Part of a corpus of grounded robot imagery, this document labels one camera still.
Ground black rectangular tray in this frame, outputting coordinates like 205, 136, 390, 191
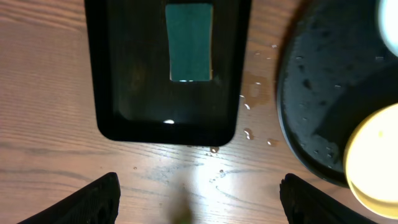
85, 0, 251, 146

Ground green and yellow sponge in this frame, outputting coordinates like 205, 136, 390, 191
165, 2, 213, 82

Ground mint green plate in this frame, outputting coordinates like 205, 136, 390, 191
377, 0, 398, 56

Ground black round tray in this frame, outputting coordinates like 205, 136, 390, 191
277, 0, 397, 187

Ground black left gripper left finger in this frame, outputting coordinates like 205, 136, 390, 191
19, 172, 121, 224

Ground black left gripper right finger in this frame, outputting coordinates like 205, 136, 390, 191
280, 173, 376, 224

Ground yellow plate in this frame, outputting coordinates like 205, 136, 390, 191
343, 104, 397, 220

